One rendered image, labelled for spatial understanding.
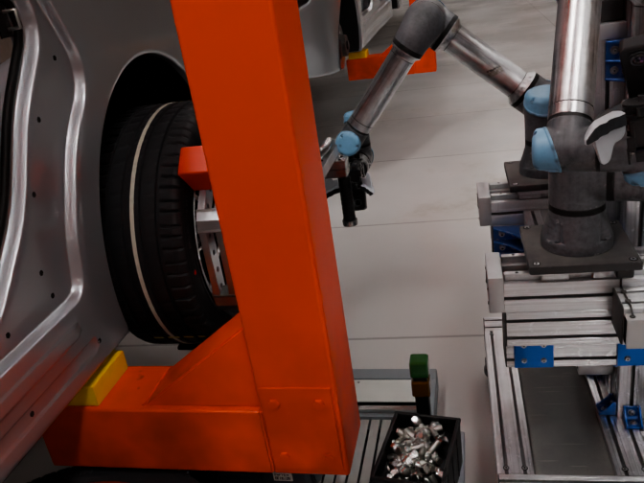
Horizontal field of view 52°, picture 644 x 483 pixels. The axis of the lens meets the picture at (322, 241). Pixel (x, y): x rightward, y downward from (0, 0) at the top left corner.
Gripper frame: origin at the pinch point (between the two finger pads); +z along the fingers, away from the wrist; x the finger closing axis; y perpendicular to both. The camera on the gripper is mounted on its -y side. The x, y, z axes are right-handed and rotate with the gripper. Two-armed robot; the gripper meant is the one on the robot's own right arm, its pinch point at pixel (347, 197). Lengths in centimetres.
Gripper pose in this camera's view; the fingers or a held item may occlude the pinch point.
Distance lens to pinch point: 191.6
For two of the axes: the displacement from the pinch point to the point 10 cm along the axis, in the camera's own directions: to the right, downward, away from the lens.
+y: -1.4, -9.1, -4.0
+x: 9.7, -0.5, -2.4
